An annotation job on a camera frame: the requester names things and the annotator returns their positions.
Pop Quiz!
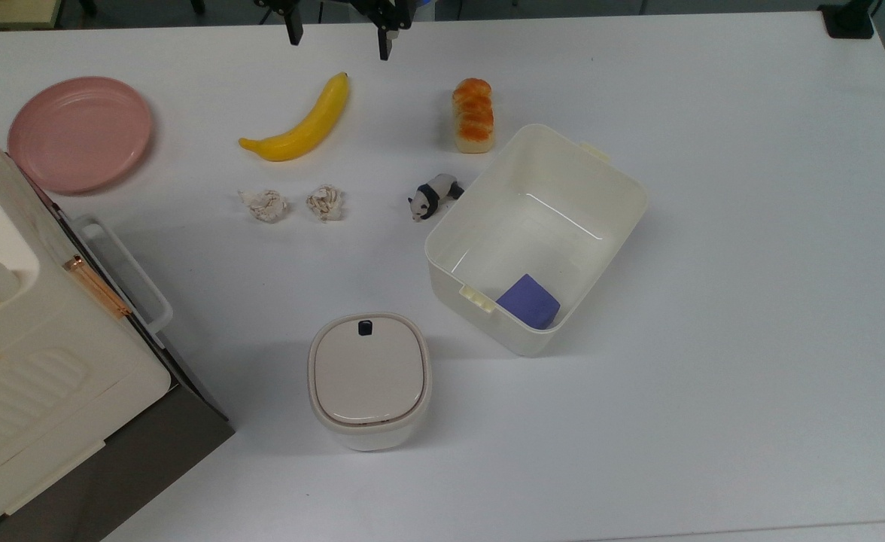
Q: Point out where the pink plate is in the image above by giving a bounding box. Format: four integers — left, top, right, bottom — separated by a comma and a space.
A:
8, 76, 154, 195

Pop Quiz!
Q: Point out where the toy bread loaf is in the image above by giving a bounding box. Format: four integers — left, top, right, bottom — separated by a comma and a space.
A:
452, 78, 496, 154

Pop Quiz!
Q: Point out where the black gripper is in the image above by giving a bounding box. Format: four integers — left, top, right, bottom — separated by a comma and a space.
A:
285, 0, 414, 61

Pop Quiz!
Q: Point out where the purple block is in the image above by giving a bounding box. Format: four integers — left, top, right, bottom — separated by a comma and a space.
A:
496, 274, 561, 330

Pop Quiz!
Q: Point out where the white rail handle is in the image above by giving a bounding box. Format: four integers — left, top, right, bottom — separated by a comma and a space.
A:
71, 215, 174, 336

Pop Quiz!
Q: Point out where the yellow banana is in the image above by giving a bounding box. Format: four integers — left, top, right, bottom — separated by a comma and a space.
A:
239, 72, 351, 163

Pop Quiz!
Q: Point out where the rose gold cabinet handle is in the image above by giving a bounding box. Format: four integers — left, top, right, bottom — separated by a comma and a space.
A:
62, 255, 132, 320

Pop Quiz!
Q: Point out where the black clamp mount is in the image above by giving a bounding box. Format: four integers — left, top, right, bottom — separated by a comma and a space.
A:
818, 0, 881, 40

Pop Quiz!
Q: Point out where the cream cabinet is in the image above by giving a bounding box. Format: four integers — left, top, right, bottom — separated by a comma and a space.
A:
0, 109, 172, 539

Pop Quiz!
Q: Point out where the toy panda figure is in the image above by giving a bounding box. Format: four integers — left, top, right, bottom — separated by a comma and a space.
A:
408, 174, 465, 223

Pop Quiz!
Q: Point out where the wooden table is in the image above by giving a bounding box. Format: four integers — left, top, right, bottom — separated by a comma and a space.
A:
0, 0, 64, 31

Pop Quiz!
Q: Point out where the crumpled paper ball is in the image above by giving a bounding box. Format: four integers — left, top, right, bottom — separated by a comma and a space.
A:
239, 188, 289, 224
306, 184, 345, 223

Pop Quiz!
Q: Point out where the white bin with lid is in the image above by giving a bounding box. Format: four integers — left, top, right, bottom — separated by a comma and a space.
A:
307, 312, 433, 452

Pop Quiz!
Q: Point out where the cream plastic box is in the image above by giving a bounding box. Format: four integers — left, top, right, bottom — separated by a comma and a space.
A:
424, 123, 648, 358

